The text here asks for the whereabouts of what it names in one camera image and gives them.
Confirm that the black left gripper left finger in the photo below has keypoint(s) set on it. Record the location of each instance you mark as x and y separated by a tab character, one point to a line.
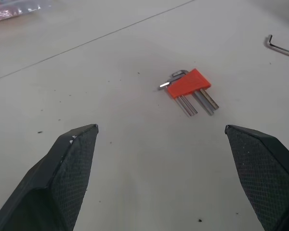
62	178

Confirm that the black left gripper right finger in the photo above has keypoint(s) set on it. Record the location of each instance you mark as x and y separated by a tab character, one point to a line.
262	173

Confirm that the red hex key holder set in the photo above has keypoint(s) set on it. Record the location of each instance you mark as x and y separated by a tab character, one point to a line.
203	104

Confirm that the silver metal hex key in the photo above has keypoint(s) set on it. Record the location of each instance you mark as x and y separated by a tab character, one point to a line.
188	107
192	106
184	108

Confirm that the red plastic hex key holder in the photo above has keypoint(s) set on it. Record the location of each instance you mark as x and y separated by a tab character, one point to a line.
189	83

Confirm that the clear plastic bag with red items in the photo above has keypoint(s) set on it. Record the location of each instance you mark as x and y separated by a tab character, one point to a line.
13	9

